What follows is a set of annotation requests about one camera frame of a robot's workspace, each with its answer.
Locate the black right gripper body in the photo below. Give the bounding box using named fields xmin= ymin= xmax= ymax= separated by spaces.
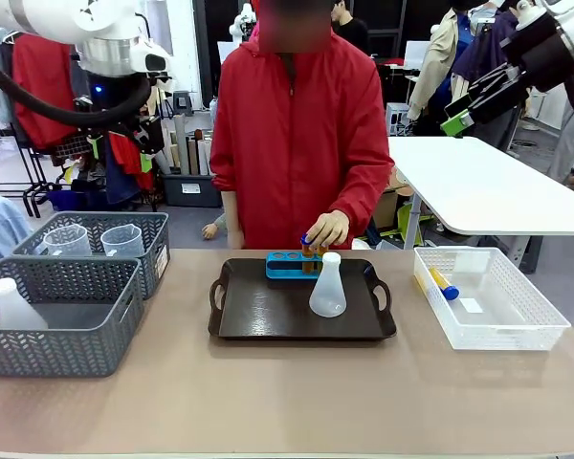
xmin=500 ymin=18 xmax=574 ymax=93

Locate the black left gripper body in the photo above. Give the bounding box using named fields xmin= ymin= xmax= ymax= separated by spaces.
xmin=84 ymin=74 xmax=147 ymax=114

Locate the white plastic conical flask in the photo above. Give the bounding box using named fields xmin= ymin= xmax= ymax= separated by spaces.
xmin=308 ymin=251 xmax=348 ymax=318
xmin=0 ymin=277 xmax=49 ymax=331

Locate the person's right forearm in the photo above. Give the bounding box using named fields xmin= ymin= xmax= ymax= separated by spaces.
xmin=221 ymin=190 xmax=246 ymax=250

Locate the person's left hand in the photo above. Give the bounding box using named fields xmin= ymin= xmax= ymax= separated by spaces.
xmin=304 ymin=209 xmax=350 ymax=250

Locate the tall grey paper roll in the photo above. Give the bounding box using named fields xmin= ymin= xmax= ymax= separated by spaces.
xmin=173 ymin=114 xmax=188 ymax=176

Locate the red dress on hanger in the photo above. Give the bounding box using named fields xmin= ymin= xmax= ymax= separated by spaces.
xmin=107 ymin=133 xmax=155 ymax=192

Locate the grey step stool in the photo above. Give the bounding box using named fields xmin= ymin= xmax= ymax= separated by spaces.
xmin=171 ymin=89 xmax=195 ymax=116

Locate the mannequin in beige coat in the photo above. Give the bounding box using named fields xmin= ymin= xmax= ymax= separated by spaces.
xmin=408 ymin=5 xmax=475 ymax=136

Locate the white computer case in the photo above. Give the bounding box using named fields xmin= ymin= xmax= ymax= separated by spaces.
xmin=385 ymin=101 xmax=412 ymax=137

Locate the dark storage bin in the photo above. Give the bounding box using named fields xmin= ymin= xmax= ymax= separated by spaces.
xmin=162 ymin=173 xmax=224 ymax=208

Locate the white table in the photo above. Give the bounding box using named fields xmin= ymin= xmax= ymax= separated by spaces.
xmin=386 ymin=136 xmax=574 ymax=237

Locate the red jacket on hanger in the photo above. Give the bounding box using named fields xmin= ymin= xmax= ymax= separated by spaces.
xmin=11 ymin=33 xmax=85 ymax=150

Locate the black clothes rack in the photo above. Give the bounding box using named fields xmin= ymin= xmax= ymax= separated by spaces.
xmin=0 ymin=11 xmax=157 ymax=219

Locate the person in grey trousers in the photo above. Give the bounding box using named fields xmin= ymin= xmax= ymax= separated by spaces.
xmin=547 ymin=71 xmax=574 ymax=186

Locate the grey basket with label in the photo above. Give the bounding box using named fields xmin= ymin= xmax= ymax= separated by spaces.
xmin=11 ymin=211 xmax=171 ymax=301

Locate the clear plastic beaker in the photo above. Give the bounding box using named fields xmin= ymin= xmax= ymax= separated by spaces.
xmin=42 ymin=223 xmax=93 ymax=257
xmin=99 ymin=224 xmax=146 ymax=259

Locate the mannequin arm grey sleeve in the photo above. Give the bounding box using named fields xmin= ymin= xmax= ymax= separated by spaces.
xmin=201 ymin=212 xmax=229 ymax=240

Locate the cardboard box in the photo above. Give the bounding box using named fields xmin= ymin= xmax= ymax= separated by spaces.
xmin=372 ymin=188 xmax=399 ymax=230

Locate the light blue cloth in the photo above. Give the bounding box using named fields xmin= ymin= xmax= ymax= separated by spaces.
xmin=0 ymin=186 xmax=34 ymax=272

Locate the person in black top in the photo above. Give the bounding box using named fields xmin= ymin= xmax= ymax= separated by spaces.
xmin=331 ymin=0 xmax=370 ymax=55

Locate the person in red jacket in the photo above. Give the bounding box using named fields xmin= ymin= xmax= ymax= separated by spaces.
xmin=209 ymin=0 xmax=396 ymax=251

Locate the yellow tube blue cap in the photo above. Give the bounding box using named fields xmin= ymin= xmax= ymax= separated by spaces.
xmin=429 ymin=266 xmax=460 ymax=301

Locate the blue test tube rack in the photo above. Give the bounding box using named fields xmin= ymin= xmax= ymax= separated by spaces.
xmin=265 ymin=250 xmax=339 ymax=281

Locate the dark brown plastic tray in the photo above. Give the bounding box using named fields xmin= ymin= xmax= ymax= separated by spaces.
xmin=208 ymin=257 xmax=398 ymax=341

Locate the white plastic basket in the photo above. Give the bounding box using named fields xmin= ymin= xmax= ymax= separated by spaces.
xmin=413 ymin=246 xmax=572 ymax=352

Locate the large grey plastic basket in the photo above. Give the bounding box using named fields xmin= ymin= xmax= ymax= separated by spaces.
xmin=0 ymin=256 xmax=144 ymax=379

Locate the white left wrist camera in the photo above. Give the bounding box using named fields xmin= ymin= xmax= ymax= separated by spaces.
xmin=132 ymin=41 xmax=174 ymax=93

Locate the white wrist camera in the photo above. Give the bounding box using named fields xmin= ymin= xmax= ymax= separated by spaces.
xmin=515 ymin=0 xmax=556 ymax=33
xmin=132 ymin=41 xmax=174 ymax=93

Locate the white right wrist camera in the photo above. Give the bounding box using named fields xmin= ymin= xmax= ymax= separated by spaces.
xmin=515 ymin=0 xmax=556 ymax=33

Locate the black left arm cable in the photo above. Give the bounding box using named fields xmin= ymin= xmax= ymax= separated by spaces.
xmin=0 ymin=52 xmax=153 ymax=129

